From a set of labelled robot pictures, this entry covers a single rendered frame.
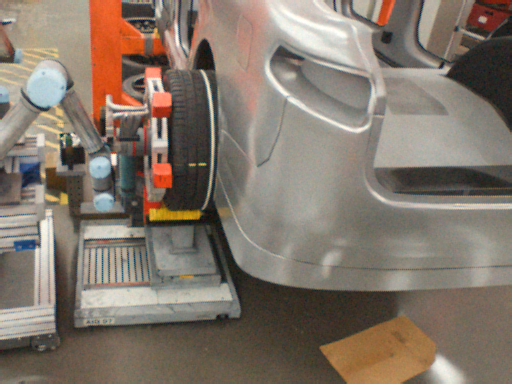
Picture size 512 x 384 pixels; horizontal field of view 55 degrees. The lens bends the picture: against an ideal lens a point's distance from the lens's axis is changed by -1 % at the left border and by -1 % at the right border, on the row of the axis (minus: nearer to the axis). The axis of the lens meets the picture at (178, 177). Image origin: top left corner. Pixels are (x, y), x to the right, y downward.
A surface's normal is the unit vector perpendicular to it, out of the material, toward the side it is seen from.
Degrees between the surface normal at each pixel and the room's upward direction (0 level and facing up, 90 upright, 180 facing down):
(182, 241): 90
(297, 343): 0
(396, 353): 2
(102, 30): 90
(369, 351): 1
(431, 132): 22
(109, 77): 90
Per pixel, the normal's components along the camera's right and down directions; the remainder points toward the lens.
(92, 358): 0.06, -0.86
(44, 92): 0.21, 0.43
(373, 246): -0.06, 0.74
